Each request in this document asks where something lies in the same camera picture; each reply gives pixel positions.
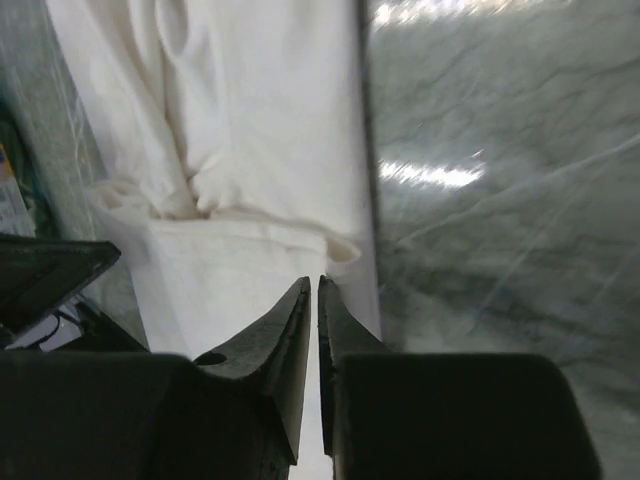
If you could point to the white t-shirt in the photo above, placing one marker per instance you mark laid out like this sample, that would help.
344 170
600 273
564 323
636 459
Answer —
233 136

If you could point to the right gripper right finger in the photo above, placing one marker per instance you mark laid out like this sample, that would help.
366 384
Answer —
389 415

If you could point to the teal plastic basket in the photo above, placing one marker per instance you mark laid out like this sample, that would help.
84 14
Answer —
26 175

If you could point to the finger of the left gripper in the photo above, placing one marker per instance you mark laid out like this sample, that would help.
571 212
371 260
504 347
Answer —
38 275

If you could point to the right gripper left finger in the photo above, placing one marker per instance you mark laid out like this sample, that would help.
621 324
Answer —
233 413

